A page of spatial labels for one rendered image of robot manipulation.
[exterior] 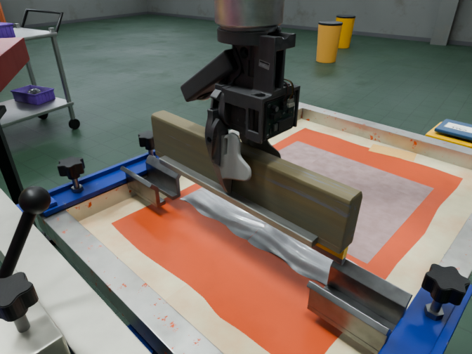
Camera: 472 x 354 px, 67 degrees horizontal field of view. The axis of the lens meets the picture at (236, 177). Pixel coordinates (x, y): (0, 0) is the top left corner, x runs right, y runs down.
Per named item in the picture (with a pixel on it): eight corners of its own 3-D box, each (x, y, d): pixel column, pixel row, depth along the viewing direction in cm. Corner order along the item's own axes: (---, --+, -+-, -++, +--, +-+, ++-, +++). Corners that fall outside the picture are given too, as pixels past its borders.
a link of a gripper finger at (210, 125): (210, 167, 45) (216, 97, 41) (202, 164, 46) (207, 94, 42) (236, 160, 48) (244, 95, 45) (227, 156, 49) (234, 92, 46)
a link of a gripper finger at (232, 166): (239, 212, 45) (248, 142, 41) (207, 194, 49) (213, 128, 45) (255, 205, 47) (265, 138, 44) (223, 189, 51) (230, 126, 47)
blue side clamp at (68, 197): (173, 170, 84) (171, 142, 80) (187, 178, 81) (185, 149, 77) (41, 229, 65) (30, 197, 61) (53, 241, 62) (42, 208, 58)
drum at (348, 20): (354, 46, 704) (359, 15, 676) (345, 49, 681) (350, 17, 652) (337, 44, 724) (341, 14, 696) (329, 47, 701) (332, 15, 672)
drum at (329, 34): (341, 60, 601) (346, 22, 571) (331, 64, 574) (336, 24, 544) (320, 57, 621) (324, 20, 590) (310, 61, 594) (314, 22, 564)
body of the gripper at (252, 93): (258, 150, 40) (262, 36, 34) (206, 130, 45) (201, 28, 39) (298, 130, 45) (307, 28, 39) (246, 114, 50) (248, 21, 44)
